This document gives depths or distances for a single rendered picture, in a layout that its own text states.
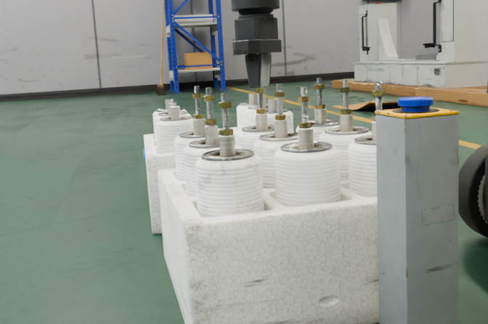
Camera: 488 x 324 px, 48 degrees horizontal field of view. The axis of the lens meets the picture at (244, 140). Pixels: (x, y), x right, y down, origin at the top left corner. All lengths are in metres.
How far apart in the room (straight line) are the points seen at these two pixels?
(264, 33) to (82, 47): 6.17
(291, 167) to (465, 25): 3.51
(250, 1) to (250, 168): 0.35
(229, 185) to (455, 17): 3.54
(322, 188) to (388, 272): 0.15
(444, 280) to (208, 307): 0.30
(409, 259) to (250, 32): 0.50
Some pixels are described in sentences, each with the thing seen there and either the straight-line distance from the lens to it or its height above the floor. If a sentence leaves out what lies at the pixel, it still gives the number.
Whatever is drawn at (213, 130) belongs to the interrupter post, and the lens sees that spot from 0.88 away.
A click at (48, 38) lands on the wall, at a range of 7.15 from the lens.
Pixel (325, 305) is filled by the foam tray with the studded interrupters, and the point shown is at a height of 0.04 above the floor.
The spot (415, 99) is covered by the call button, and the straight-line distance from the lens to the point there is 0.66.
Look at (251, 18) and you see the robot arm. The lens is 0.98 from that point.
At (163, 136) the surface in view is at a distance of 1.27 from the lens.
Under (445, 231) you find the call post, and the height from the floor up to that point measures 0.17.
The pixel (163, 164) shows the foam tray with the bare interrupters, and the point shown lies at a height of 0.16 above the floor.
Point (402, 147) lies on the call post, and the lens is 0.64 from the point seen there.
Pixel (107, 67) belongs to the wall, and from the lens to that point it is 7.09.
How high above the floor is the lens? 0.39
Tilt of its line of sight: 9 degrees down
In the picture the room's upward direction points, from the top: 3 degrees counter-clockwise
